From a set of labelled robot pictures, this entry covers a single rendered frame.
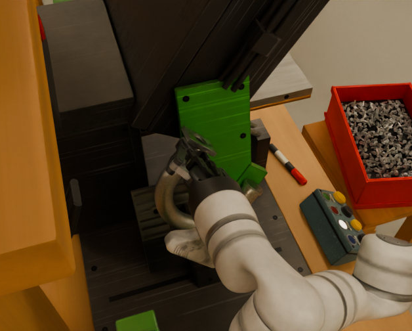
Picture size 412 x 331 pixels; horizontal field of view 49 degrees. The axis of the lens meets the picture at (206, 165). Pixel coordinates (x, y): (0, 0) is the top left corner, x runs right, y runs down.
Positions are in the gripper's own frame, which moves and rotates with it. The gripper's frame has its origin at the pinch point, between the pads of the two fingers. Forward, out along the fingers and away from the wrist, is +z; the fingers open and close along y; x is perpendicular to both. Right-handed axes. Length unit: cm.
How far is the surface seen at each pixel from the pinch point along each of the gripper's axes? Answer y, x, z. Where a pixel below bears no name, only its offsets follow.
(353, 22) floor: -160, -60, 196
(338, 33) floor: -151, -48, 189
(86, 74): 15.5, 2.6, 15.0
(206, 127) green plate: -0.8, -3.9, 2.8
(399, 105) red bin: -62, -28, 32
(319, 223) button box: -36.2, 1.0, 2.4
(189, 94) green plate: 5.3, -6.8, 2.9
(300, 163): -38.0, -3.3, 20.0
